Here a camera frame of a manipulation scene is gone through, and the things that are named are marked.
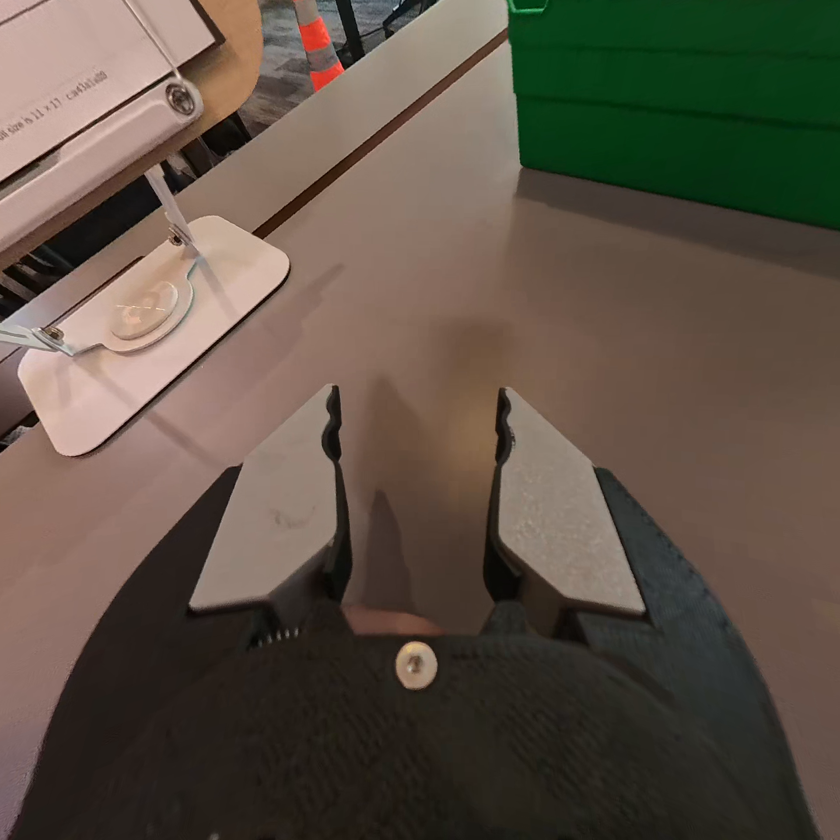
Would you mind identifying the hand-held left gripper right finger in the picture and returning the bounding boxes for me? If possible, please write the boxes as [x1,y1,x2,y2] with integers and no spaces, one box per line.
[483,386,647,618]

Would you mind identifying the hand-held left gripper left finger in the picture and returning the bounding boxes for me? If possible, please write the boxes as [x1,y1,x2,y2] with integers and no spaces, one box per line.
[189,384,353,611]

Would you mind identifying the green plastic bin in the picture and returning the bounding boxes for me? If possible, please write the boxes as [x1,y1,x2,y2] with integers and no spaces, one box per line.
[507,0,840,232]

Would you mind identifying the white board stand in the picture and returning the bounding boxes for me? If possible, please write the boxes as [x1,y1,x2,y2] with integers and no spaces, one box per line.
[0,164,291,458]

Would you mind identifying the orange traffic cone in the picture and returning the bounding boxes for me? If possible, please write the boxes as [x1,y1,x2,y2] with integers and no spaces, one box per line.
[292,0,346,93]

